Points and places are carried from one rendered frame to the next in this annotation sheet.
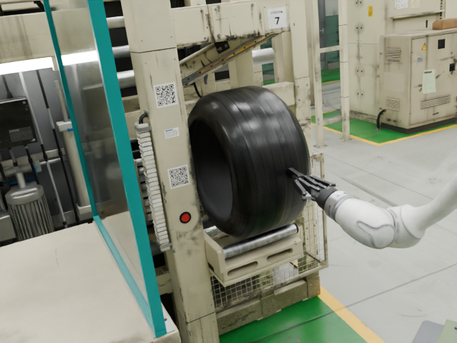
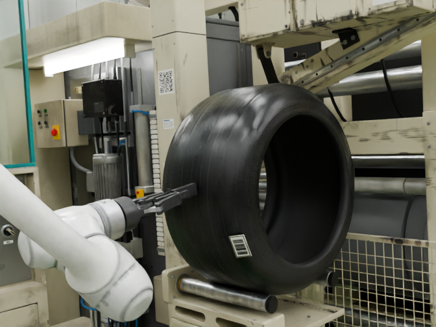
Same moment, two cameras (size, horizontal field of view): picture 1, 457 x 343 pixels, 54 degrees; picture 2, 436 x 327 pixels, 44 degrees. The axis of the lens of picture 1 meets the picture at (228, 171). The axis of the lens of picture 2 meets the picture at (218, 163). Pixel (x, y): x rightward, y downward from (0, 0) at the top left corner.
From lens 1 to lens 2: 1.83 m
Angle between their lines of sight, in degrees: 69
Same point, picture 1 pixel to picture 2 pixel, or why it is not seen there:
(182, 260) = not seen: hidden behind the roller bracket
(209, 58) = (331, 55)
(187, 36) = (267, 24)
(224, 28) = (309, 12)
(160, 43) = (165, 28)
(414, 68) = not seen: outside the picture
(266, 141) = (187, 143)
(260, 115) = (209, 111)
